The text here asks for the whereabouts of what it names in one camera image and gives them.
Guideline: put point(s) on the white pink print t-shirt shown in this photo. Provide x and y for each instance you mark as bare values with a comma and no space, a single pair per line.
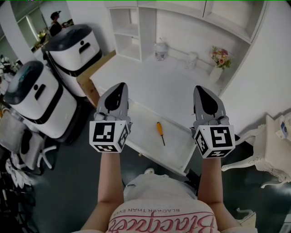
163,216

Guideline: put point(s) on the white blue small box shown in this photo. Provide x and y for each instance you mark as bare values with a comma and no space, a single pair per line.
285,129

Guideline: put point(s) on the grey trousers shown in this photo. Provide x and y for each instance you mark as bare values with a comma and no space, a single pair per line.
159,188

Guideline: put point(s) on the white office chair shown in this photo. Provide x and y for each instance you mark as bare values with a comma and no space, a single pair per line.
13,134

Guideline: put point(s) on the person's right forearm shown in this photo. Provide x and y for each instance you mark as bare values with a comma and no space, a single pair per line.
210,182

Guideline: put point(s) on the white vase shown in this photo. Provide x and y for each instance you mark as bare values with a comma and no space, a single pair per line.
215,76

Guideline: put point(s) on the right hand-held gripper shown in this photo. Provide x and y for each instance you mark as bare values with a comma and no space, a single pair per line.
221,136

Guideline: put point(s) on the black floor device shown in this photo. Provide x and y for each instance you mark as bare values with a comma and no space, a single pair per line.
193,178

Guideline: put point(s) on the clear glass goblet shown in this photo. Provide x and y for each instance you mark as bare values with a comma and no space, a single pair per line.
191,59

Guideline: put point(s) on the clear glass jar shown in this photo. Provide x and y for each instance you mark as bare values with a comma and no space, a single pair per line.
161,51

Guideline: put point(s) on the brown cardboard box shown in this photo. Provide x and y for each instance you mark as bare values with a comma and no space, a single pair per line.
87,87

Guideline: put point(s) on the white desk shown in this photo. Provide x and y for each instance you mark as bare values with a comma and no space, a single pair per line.
163,86

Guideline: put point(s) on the white hutch shelf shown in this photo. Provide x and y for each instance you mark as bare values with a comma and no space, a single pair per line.
147,34

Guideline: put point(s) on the white black mobile robot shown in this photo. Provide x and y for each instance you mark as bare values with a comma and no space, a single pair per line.
52,109
72,61

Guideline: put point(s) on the pink flower bouquet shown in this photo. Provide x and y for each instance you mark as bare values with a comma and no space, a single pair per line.
221,57

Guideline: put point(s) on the cream ornate table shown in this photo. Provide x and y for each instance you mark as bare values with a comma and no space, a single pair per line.
272,150

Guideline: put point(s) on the white clog shoe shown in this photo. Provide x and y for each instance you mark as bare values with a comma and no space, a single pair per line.
149,171

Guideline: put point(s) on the person's left forearm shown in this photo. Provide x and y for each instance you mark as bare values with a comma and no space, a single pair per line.
110,179

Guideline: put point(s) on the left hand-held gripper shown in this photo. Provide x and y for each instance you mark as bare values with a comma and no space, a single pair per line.
104,134

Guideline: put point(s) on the white artificial flowers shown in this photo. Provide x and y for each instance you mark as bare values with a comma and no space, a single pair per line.
18,173

